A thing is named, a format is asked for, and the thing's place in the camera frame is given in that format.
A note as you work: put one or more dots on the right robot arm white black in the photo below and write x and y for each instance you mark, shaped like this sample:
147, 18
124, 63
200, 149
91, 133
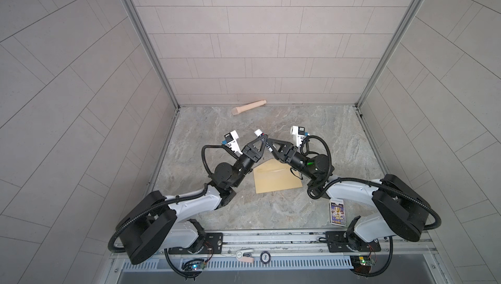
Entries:
400, 210

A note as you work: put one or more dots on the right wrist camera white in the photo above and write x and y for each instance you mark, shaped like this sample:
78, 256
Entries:
299, 134

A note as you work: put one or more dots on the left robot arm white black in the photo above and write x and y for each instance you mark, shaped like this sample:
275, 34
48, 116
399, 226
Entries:
160, 221

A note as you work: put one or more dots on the blue white glue stick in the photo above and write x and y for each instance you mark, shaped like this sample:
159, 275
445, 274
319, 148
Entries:
259, 133

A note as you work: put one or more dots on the yellow manila envelope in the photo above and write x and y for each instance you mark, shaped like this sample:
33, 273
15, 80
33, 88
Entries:
272, 176

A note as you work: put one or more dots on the circuit board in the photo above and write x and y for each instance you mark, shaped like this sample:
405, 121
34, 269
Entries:
195, 265
362, 264

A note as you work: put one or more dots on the right circuit board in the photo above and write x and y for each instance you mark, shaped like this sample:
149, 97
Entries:
362, 264

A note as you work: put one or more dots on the left circuit board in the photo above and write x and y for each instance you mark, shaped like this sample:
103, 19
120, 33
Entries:
195, 265

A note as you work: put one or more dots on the white beige tag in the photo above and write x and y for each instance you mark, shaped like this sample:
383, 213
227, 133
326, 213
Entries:
245, 256

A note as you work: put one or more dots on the beige wooden pestle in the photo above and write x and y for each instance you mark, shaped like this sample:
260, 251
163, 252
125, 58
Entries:
241, 109

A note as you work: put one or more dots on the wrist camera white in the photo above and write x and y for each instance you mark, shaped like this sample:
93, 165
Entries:
299, 134
230, 141

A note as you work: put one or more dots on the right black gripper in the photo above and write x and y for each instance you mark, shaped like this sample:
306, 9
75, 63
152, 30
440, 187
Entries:
290, 155

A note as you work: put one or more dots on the aluminium mounting rail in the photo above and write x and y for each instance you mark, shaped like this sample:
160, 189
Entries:
306, 242

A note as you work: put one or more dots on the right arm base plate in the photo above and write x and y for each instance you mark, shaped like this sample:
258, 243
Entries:
343, 242

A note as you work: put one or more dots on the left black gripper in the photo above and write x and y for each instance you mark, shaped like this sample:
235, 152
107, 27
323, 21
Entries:
250, 156

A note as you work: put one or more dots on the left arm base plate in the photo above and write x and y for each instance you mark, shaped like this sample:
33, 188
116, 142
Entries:
210, 245

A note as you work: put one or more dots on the round black white badge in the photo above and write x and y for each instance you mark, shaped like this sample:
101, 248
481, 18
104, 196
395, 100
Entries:
265, 257

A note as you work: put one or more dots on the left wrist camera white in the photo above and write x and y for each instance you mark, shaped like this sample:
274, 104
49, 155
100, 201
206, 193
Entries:
230, 141

